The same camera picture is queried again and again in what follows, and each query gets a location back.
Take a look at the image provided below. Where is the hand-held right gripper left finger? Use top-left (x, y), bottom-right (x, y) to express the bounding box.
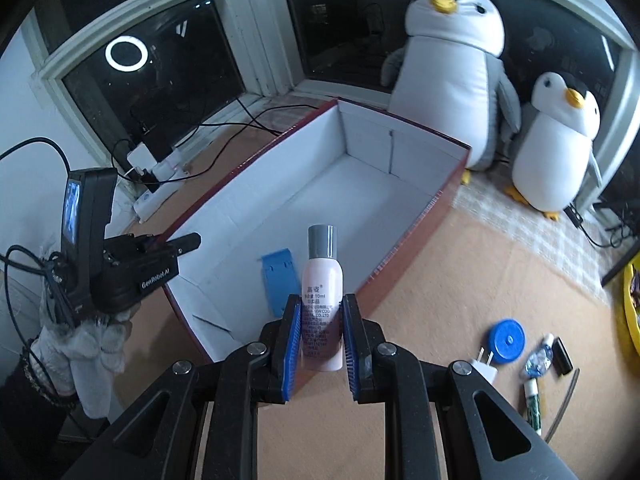
top-left (60, 292), bottom-right (305, 480)

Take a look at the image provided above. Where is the white box red rim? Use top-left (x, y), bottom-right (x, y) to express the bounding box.
top-left (159, 97), bottom-right (473, 365)

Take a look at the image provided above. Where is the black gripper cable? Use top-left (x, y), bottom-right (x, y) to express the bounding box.
top-left (0, 139), bottom-right (73, 323)

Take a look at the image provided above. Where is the large penguin plush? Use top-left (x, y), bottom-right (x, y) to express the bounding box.
top-left (380, 0), bottom-right (523, 186)

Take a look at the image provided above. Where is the white charger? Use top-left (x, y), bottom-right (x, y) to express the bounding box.
top-left (126, 144), bottom-right (155, 171)

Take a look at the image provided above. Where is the black charger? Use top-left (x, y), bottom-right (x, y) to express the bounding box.
top-left (131, 105), bottom-right (174, 162)

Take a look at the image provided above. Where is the green and white tube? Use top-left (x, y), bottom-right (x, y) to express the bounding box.
top-left (522, 379), bottom-right (544, 436)

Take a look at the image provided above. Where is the person's left hand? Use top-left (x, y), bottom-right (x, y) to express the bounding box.
top-left (40, 307), bottom-right (134, 419)

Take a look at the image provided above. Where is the small penguin plush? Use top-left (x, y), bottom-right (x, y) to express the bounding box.
top-left (504, 71), bottom-right (604, 223)

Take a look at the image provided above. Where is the small clear plastic bottle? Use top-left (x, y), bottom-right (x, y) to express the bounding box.
top-left (520, 332), bottom-right (556, 380)

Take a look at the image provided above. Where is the blue round tape measure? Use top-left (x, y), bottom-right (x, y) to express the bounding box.
top-left (487, 319), bottom-right (527, 365)

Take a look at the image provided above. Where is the white window frame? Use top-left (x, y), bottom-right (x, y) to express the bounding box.
top-left (22, 0), bottom-right (640, 201)

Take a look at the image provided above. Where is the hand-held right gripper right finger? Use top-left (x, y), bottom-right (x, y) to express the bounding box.
top-left (340, 292), bottom-right (581, 480)

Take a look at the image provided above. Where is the person's left forearm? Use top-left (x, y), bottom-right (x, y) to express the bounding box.
top-left (0, 355), bottom-right (112, 480)

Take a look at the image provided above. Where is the thin dark stick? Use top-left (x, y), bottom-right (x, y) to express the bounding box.
top-left (545, 367), bottom-right (581, 443)

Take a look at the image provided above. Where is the black power cable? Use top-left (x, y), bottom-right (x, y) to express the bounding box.
top-left (111, 95), bottom-right (283, 187)

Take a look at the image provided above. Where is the yellow container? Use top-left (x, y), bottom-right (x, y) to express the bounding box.
top-left (612, 250), bottom-right (640, 376)

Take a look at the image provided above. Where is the blue plastic piece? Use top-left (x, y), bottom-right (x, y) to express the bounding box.
top-left (261, 249), bottom-right (305, 318)

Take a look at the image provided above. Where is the white power strip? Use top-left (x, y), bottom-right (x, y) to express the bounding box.
top-left (132, 157), bottom-right (193, 223)

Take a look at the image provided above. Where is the dark beaded bracelet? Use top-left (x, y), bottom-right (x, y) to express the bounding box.
top-left (20, 337), bottom-right (78, 409)

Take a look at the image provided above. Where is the small black block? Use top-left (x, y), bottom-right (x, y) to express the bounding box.
top-left (551, 337), bottom-right (573, 375)

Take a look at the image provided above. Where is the pink bottle with grey cap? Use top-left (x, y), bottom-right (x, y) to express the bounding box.
top-left (300, 225), bottom-right (347, 373)

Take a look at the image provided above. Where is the black stand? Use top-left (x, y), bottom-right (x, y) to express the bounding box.
top-left (597, 180), bottom-right (640, 288)

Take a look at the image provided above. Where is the white plug adapter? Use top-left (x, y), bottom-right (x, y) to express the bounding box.
top-left (467, 347), bottom-right (499, 386)

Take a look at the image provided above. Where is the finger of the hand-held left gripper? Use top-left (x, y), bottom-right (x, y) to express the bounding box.
top-left (142, 231), bottom-right (203, 260)

